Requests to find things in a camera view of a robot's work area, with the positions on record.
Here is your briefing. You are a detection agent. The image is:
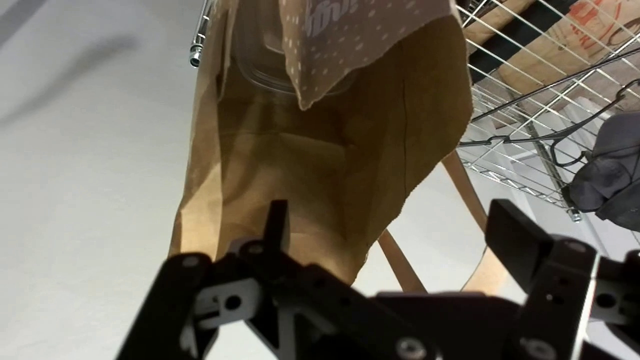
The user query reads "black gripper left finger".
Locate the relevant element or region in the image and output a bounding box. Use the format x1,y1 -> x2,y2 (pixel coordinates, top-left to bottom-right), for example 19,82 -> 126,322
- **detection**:
117,199 -> 376,360

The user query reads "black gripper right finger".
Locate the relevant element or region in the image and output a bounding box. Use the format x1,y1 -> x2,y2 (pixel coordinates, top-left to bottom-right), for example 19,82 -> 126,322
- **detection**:
485,199 -> 640,360

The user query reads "brown printed paper bag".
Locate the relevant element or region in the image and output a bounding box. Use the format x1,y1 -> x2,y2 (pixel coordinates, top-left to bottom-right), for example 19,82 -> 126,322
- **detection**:
166,0 -> 529,299

